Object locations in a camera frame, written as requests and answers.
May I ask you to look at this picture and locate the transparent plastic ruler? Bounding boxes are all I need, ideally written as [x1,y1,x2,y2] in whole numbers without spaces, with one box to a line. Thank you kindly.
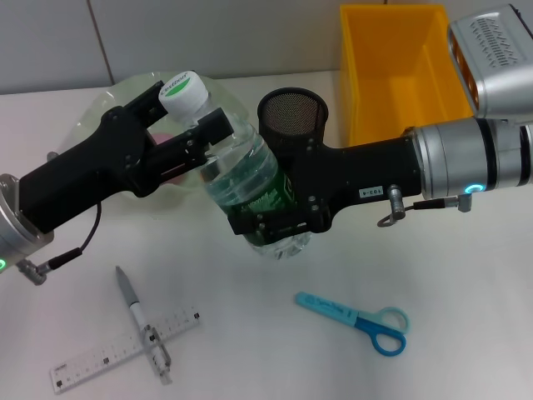
[49,306,204,395]

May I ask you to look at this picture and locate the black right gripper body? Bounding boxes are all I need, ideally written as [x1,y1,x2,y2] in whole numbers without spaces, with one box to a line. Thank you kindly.
[289,135,425,218]

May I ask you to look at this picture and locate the grey and white pen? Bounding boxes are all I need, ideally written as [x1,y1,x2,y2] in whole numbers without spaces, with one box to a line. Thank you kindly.
[114,266,174,387]

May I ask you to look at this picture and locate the left gripper connector cable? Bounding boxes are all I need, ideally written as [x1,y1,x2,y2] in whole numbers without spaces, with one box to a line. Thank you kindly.
[16,152,103,288]

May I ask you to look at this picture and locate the blue scissors with sheath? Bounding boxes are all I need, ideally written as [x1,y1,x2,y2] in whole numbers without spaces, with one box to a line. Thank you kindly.
[295,291,413,358]

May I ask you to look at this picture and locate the yellow plastic bin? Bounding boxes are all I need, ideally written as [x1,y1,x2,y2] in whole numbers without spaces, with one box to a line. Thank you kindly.
[339,3,476,148]

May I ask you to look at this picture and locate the green glass fruit plate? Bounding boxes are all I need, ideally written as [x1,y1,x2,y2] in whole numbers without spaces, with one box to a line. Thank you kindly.
[62,70,251,201]

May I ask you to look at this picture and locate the pink toy peach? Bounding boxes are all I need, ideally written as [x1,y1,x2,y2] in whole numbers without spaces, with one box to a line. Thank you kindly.
[150,131,189,188]

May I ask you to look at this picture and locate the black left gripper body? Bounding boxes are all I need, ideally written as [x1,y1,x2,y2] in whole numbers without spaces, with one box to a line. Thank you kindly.
[18,106,162,234]

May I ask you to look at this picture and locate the right gripper connector cable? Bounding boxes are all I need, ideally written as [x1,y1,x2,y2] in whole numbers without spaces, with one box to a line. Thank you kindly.
[376,182,476,229]

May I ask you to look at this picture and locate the clear green-label water bottle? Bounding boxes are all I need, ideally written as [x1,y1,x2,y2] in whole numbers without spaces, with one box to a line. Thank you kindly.
[157,70,313,262]

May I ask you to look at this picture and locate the black mesh pen holder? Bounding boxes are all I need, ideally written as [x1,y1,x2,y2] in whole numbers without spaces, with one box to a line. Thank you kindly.
[257,86,330,158]

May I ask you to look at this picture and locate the gripper connector cable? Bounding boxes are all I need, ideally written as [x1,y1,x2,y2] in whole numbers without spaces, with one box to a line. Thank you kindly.
[16,152,103,288]
[376,182,476,229]

